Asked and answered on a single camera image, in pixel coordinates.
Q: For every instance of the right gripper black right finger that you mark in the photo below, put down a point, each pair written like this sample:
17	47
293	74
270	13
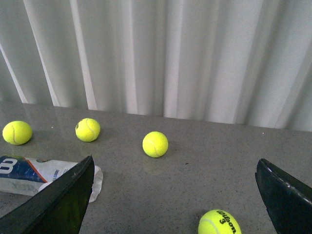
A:
288	201

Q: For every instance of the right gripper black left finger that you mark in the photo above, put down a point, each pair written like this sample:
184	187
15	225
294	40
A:
58	209

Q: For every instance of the blue white tennis ball can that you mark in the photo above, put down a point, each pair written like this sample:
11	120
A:
28	176

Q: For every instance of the yellow Wilson 3 tennis ball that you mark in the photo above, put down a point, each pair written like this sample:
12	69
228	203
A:
218	222

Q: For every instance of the yellow tennis ball middle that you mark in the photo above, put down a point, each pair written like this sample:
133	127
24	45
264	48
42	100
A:
87	130

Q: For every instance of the yellow tennis ball near left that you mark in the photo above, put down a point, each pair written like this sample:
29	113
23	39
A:
17	132

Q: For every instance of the white pleated curtain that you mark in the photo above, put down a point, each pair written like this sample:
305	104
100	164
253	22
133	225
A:
228	61

